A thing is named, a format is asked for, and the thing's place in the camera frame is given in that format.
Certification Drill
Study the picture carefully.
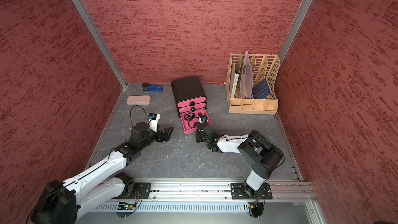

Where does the black pink drawer cabinet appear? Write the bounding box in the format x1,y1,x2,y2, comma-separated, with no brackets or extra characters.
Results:
171,76,211,134

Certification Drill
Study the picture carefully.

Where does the black earphones bottom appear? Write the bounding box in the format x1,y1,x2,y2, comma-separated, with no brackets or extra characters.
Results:
183,112,195,121

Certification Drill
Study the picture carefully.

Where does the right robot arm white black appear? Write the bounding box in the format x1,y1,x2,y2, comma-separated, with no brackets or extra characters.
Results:
182,122,285,192

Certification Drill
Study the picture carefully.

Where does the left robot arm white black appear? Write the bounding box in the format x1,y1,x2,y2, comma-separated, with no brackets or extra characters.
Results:
28,122,174,224

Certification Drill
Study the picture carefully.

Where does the pink pencil case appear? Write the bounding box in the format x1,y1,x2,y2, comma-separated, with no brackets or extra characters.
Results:
126,95,151,105

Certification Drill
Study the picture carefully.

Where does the blue black stapler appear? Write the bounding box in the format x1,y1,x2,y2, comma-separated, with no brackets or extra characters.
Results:
142,83,163,92

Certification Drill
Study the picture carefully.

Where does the translucent grey folder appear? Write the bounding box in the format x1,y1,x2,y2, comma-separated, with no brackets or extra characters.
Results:
240,51,253,99

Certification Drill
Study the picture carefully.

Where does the dark blue notebook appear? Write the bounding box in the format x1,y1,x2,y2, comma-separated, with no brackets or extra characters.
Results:
252,78,272,99

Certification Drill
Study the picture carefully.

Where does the beige paper folder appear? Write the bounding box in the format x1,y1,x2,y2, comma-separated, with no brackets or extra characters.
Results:
230,57,242,98

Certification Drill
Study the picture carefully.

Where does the beige file organizer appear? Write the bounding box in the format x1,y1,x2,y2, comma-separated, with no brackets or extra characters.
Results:
226,52,280,115

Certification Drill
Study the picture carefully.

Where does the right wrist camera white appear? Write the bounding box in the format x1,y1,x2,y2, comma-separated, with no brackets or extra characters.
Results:
199,114,208,123

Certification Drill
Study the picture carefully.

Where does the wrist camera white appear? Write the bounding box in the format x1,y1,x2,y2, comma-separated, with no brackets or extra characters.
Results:
148,113,160,133
199,114,208,123

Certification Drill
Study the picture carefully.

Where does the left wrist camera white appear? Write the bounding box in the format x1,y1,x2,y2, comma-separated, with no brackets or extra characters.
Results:
148,113,160,133

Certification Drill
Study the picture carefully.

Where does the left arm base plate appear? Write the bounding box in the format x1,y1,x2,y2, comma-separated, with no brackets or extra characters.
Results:
124,183,151,200

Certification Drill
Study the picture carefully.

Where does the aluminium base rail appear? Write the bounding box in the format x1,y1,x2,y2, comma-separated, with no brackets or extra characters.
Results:
135,179,318,202

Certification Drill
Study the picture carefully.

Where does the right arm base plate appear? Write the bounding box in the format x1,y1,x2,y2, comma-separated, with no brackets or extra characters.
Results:
230,183,273,200

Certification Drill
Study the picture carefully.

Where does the aluminium corner post left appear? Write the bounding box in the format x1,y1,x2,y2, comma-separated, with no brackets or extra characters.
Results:
72,0,127,90

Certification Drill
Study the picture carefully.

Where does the aluminium corner post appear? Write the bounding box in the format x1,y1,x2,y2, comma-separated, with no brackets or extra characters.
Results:
279,0,313,63
72,0,127,90

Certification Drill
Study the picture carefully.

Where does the aluminium corner post right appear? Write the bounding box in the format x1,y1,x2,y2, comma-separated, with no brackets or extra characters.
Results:
279,0,313,63

